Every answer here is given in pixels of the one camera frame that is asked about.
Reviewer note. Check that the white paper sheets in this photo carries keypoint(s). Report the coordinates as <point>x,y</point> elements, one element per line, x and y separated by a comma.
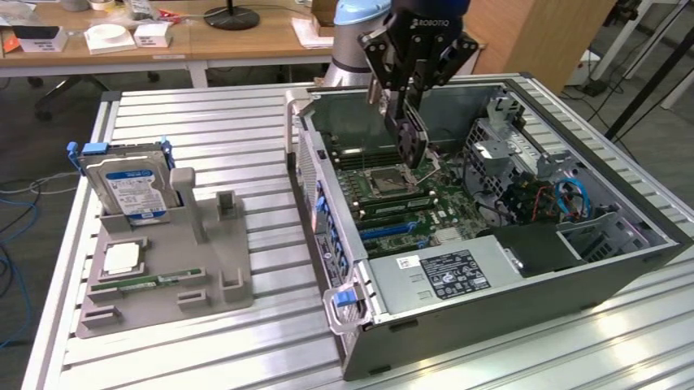
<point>16,16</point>

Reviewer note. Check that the black floor device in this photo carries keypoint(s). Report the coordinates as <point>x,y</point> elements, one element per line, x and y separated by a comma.
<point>597,88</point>

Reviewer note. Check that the small white box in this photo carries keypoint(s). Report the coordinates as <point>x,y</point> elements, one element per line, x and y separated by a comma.
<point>153,38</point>

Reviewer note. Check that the blue slot retention clip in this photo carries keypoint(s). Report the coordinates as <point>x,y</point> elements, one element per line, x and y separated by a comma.
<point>319,198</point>
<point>331,233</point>
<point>342,269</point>

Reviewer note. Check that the grey parts rack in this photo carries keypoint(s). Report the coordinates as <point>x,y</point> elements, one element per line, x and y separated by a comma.
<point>163,300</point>

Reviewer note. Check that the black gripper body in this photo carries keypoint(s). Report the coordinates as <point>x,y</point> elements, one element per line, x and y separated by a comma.
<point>429,20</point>

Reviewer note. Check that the white box black lid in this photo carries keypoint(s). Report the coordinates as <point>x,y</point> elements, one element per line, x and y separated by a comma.
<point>43,44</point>

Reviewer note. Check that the black round lamp base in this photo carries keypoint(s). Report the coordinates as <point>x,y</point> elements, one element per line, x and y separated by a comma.
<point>233,21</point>

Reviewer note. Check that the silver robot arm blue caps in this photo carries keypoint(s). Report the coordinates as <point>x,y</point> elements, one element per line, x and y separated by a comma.
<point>353,48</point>

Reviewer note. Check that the green RAM stick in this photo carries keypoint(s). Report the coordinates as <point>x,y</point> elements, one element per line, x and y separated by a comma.
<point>146,281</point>

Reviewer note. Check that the black office chair base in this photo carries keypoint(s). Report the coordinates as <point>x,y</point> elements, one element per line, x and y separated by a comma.
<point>59,95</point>

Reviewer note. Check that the grey cup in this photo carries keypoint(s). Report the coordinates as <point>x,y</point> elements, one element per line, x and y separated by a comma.
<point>74,5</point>

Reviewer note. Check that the brown cardboard box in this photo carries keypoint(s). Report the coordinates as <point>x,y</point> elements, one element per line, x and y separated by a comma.
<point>322,12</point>

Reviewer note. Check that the wooden desk white frame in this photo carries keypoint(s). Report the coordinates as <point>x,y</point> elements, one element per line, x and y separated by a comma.
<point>261,42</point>
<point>76,59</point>

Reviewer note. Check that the metal socket cover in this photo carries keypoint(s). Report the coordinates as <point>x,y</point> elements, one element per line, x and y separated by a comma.
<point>418,185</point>

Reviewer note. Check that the white unit red button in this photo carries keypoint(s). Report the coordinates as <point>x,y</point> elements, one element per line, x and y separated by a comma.
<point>580,75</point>

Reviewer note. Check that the white paper stack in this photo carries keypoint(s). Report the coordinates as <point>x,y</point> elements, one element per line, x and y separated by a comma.
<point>309,34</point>

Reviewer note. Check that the CPU socket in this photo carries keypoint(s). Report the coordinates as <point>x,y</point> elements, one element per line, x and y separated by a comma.
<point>387,183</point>

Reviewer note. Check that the blue expansion slot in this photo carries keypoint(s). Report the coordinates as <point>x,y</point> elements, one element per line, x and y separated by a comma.
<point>385,232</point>

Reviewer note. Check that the grey power supply unit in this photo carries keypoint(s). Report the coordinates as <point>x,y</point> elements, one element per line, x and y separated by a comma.
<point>395,280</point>

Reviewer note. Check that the silver CPU chip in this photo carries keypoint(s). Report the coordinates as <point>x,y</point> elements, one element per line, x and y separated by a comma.
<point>121,260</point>

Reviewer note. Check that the orange box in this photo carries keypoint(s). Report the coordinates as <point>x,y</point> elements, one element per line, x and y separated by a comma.
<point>7,46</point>

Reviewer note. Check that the graphics card silver bracket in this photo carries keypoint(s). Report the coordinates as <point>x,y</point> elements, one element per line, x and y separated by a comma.
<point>409,142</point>

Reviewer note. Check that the small silver heatsink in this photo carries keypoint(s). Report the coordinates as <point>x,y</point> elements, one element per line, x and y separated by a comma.
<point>447,236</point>

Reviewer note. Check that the black RAM slot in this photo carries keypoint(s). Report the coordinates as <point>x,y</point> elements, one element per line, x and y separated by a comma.
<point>369,149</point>
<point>393,206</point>
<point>370,154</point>
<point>371,159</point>
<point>390,201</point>
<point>373,164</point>

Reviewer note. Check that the white table frame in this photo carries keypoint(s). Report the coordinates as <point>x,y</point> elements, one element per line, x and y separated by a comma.
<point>609,53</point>

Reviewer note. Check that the green motherboard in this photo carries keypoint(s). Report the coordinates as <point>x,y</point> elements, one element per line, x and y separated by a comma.
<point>455,203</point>

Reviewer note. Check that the black stand pole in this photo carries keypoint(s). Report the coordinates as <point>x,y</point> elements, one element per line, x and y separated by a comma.
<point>653,81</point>

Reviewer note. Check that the silver disk bay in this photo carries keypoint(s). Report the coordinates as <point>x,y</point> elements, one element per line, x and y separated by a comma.
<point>490,158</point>
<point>602,239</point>

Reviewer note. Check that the installed dark RAM stick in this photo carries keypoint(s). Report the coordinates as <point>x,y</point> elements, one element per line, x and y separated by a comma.
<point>398,211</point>

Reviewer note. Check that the red white package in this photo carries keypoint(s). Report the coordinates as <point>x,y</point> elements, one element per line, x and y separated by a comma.
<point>169,16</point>

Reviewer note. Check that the black open PC case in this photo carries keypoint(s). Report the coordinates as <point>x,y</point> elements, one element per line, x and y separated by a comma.
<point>488,321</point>

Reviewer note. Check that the hard disk blue caddy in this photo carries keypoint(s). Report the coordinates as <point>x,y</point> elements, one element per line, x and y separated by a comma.
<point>125,191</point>

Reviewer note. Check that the blue case latch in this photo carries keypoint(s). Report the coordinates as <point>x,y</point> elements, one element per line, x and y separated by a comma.
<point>342,300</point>

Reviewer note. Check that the clear bag grey item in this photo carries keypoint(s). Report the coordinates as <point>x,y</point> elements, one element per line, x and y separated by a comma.
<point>142,10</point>

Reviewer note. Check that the wooden cabinet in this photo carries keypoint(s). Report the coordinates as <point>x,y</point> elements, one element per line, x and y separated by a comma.
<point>542,44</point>

